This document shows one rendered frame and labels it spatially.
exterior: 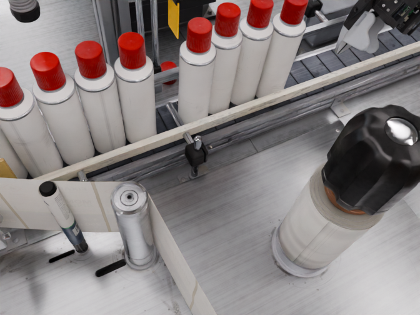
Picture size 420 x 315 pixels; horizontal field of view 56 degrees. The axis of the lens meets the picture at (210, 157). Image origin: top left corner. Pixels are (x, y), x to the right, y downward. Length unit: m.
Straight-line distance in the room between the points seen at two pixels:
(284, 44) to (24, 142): 0.39
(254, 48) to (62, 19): 0.49
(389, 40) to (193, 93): 0.50
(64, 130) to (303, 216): 0.33
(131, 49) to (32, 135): 0.17
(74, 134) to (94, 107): 0.05
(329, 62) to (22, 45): 0.62
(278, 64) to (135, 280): 0.39
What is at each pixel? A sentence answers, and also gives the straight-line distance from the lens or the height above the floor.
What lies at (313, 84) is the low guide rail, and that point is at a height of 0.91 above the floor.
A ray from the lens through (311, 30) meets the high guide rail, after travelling 0.77.
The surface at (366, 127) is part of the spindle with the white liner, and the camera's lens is 0.36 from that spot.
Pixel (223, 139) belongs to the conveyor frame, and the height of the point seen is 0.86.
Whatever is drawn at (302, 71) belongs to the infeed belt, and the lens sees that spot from 0.81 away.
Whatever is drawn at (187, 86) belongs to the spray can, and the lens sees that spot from 0.59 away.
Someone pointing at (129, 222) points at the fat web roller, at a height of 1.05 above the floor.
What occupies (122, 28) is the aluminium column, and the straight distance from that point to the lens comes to 0.67.
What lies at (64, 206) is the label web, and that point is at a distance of 0.46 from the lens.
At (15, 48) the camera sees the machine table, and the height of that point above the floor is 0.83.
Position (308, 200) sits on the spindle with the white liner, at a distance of 0.45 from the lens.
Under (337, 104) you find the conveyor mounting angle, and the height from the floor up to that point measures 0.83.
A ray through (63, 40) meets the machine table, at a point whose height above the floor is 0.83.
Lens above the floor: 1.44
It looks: 58 degrees down
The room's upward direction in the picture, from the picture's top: 9 degrees clockwise
